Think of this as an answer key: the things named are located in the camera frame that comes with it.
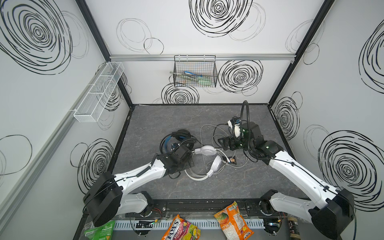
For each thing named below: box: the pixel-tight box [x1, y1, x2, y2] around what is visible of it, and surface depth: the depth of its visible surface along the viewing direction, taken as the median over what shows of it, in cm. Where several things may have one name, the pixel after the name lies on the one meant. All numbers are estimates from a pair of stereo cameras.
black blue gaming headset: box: [160, 129, 203, 154], surface depth 98 cm
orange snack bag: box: [214, 201, 254, 240], surface depth 69 cm
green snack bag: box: [84, 220, 116, 240], surface depth 66 cm
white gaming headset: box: [184, 145, 222, 181], surface depth 84 cm
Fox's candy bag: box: [161, 214, 201, 240], surface depth 67 cm
